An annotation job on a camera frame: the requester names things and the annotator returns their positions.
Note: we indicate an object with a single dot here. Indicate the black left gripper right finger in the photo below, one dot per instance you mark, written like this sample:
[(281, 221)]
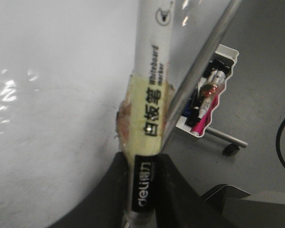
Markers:
[(177, 204)]

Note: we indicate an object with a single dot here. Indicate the white whiteboard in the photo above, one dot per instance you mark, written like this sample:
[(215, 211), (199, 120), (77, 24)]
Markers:
[(64, 69)]

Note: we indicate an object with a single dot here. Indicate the grey box on floor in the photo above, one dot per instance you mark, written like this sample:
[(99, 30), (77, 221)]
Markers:
[(265, 209)]

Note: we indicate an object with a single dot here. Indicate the whiteboard stand leg with caster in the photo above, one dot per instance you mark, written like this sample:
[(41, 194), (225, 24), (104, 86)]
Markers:
[(234, 143)]

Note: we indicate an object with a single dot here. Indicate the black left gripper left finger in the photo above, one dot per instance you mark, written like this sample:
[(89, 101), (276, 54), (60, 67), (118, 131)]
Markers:
[(103, 207)]

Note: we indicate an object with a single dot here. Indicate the white marker in tray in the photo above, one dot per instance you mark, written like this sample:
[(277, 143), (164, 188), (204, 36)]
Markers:
[(213, 87)]

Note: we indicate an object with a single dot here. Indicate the pink marker in tray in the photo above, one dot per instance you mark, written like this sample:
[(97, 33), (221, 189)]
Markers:
[(204, 117)]

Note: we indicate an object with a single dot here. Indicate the black white whiteboard marker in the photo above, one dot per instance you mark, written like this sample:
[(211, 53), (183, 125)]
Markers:
[(140, 121)]

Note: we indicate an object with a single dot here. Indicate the white marker tray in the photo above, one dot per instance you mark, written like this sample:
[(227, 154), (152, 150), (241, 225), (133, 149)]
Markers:
[(224, 58)]

